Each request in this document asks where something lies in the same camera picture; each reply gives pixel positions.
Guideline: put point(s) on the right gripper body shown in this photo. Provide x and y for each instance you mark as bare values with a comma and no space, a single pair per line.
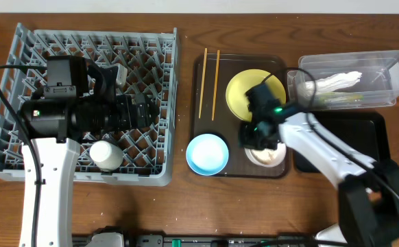
251,136

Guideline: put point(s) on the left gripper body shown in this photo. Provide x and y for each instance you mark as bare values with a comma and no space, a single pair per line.
123,121

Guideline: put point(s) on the pink bowl with rice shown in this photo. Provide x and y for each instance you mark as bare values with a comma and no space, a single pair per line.
267,157

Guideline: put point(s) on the white cup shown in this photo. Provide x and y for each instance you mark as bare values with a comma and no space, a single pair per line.
107,156

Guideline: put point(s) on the wooden chopstick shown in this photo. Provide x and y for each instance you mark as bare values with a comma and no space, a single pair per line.
202,82
215,84

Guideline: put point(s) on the white napkin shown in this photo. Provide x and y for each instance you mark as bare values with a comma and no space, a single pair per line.
330,84

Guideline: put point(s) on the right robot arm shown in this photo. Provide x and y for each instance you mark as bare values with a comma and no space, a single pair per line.
368,190

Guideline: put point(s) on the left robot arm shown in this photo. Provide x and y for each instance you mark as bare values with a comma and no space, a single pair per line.
51,129

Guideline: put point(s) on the grey dishwasher rack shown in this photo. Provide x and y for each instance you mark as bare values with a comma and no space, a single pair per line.
152,64

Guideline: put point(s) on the yellow plate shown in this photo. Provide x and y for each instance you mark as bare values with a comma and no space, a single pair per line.
237,87

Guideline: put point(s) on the dark brown serving tray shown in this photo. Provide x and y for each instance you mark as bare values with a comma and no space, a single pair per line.
226,125

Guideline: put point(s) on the light blue bowl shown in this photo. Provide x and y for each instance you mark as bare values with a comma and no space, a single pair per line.
207,154

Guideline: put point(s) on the clear plastic bin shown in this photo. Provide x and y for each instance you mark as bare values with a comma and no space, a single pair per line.
379,82

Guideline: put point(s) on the black tray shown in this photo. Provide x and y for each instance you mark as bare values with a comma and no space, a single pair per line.
364,131

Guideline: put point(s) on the black equipment rail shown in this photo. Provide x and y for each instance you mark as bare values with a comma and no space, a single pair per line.
160,239

